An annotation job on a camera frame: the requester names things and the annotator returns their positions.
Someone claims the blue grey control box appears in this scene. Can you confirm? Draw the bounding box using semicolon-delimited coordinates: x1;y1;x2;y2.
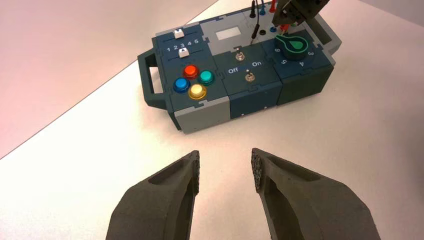
137;0;343;134

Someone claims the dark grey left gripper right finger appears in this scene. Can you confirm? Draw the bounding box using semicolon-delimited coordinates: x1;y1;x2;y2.
250;147;382;240

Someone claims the red push button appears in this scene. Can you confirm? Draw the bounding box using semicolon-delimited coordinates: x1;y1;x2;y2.
182;64;200;80

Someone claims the black jumper wire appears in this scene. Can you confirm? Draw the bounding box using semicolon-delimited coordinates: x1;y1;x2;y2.
249;0;263;46

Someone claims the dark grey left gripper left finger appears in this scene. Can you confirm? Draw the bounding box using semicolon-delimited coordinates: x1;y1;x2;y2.
105;150;201;240

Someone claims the teal push button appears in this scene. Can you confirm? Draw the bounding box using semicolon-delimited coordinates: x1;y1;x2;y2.
198;70;216;86

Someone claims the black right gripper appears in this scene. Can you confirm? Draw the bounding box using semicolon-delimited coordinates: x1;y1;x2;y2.
272;0;330;33

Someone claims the green rotary knob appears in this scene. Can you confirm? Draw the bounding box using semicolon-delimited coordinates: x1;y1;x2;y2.
273;33;310;62

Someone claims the yellow push button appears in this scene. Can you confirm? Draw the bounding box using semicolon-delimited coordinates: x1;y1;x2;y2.
188;83;208;101

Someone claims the blue push button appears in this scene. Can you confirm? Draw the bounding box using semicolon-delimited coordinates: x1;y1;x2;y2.
172;77;191;94

